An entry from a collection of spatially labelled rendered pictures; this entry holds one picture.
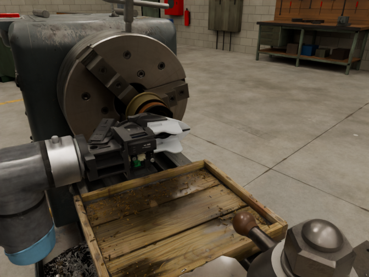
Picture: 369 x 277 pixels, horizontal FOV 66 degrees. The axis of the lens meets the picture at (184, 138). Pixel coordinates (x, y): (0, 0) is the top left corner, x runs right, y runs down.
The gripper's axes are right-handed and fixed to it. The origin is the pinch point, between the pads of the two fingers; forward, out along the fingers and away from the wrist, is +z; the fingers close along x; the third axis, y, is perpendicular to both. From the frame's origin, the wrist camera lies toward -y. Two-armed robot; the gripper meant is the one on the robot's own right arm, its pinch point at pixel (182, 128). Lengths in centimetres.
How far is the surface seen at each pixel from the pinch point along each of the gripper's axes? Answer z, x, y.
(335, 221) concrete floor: 133, -108, -35
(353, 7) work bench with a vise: 581, 10, -346
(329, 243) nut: -11.8, 10.5, 39.1
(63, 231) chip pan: -25, -54, -46
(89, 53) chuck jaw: -12.0, 12.6, -19.4
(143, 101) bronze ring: -4.9, 4.0, -7.6
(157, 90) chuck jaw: 2.1, 3.1, -16.4
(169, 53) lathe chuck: 7.1, 11.1, -19.4
